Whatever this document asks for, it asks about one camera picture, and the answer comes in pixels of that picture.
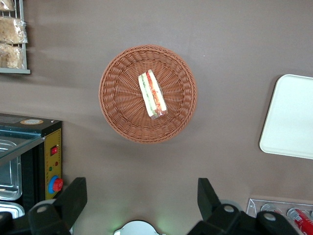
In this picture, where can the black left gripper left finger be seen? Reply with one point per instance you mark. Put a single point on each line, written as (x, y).
(68, 205)

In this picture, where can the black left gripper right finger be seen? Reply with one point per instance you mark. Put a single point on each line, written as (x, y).
(210, 208)

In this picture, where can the triangle sandwich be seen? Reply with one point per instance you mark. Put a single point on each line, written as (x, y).
(152, 95)

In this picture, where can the round brown wicker basket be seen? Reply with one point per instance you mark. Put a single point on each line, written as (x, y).
(122, 110)

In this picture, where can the cream rectangular plastic tray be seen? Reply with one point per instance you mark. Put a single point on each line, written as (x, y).
(291, 117)

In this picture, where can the red round appliance knob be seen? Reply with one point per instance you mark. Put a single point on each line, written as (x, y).
(58, 184)

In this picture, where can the clear acrylic can holder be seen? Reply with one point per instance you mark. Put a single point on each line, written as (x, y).
(253, 204)

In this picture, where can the steel food pan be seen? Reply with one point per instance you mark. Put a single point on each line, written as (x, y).
(11, 209)
(9, 176)

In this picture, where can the silver top soda can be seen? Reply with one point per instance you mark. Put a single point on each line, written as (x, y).
(268, 208)

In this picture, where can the black food warmer yellow panel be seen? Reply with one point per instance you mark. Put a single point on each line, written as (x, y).
(52, 142)

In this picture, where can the white round robot part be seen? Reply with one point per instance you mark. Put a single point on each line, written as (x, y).
(137, 228)

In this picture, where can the red soda can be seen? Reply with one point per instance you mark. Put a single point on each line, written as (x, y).
(302, 220)

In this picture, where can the wrapped bread package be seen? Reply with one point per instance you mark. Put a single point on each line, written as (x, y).
(6, 4)
(12, 30)
(11, 57)

